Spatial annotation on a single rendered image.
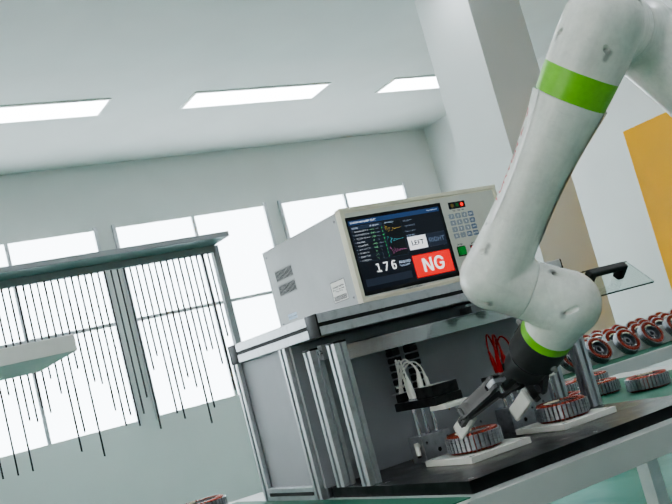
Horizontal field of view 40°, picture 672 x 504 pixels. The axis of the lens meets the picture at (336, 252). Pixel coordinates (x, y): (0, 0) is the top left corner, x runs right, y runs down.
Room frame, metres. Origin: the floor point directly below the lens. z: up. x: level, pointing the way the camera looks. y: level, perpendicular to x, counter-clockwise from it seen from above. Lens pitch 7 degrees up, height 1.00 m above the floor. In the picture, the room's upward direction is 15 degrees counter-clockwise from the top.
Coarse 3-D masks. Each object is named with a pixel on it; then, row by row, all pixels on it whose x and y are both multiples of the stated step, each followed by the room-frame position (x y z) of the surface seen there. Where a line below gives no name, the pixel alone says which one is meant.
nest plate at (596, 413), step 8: (600, 408) 1.98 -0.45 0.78; (608, 408) 1.94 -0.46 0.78; (584, 416) 1.91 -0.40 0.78; (592, 416) 1.92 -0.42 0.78; (600, 416) 1.93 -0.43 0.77; (536, 424) 1.99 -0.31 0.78; (544, 424) 1.96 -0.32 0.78; (552, 424) 1.92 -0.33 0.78; (560, 424) 1.89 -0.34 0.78; (568, 424) 1.88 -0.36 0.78; (576, 424) 1.89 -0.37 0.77; (520, 432) 1.99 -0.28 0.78; (528, 432) 1.97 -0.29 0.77; (536, 432) 1.95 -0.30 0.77
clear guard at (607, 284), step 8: (584, 272) 1.93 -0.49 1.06; (632, 272) 1.96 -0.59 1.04; (640, 272) 1.97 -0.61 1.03; (600, 280) 1.91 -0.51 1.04; (608, 280) 1.92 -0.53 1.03; (616, 280) 1.92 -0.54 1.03; (624, 280) 1.93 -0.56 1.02; (632, 280) 1.94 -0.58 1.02; (640, 280) 1.94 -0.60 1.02; (648, 280) 1.95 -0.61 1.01; (600, 288) 1.89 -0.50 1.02; (608, 288) 1.89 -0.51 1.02; (616, 288) 1.90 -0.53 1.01; (624, 288) 1.90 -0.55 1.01; (472, 304) 2.08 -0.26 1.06
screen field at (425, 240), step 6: (426, 234) 2.02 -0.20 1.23; (432, 234) 2.03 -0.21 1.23; (438, 234) 2.04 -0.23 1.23; (444, 234) 2.05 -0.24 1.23; (408, 240) 2.00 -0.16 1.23; (414, 240) 2.00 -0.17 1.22; (420, 240) 2.01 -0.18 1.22; (426, 240) 2.02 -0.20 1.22; (432, 240) 2.03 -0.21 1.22; (438, 240) 2.04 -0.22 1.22; (444, 240) 2.05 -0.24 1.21; (414, 246) 2.00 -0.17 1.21; (420, 246) 2.01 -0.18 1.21; (426, 246) 2.02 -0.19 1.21
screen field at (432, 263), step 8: (416, 256) 2.00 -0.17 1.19; (424, 256) 2.01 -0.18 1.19; (432, 256) 2.02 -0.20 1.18; (440, 256) 2.03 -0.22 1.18; (448, 256) 2.05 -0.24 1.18; (416, 264) 2.00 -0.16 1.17; (424, 264) 2.01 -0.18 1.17; (432, 264) 2.02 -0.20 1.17; (440, 264) 2.03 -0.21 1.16; (448, 264) 2.04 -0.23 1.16; (416, 272) 1.99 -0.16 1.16; (424, 272) 2.01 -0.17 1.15; (432, 272) 2.02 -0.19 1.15; (440, 272) 2.03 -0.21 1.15
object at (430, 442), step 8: (432, 432) 1.96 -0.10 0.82; (440, 432) 1.96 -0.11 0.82; (448, 432) 1.97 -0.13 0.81; (408, 440) 1.97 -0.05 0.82; (416, 440) 1.95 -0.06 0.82; (424, 440) 1.93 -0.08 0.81; (432, 440) 1.94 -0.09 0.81; (440, 440) 1.96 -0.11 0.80; (424, 448) 1.93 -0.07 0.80; (432, 448) 1.94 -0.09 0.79; (440, 448) 1.95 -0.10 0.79; (416, 456) 1.96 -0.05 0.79; (424, 456) 1.94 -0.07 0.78; (432, 456) 1.94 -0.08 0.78
